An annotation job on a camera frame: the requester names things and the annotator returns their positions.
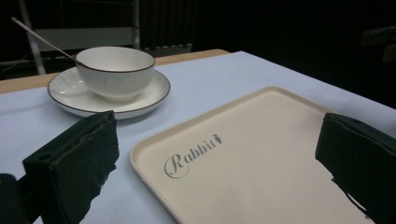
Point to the beige plastic tray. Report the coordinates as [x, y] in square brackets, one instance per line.
[249, 161]

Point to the white dark-rimmed plate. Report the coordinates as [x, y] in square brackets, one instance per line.
[77, 95]

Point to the pale blue table mat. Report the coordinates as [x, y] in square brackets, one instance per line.
[218, 77]

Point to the dark curtain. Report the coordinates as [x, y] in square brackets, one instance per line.
[168, 25]

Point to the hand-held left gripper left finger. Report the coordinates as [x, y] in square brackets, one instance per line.
[73, 168]

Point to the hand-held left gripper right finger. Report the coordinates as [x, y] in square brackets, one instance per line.
[361, 155]

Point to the white ribbed bowl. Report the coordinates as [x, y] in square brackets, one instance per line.
[115, 73]

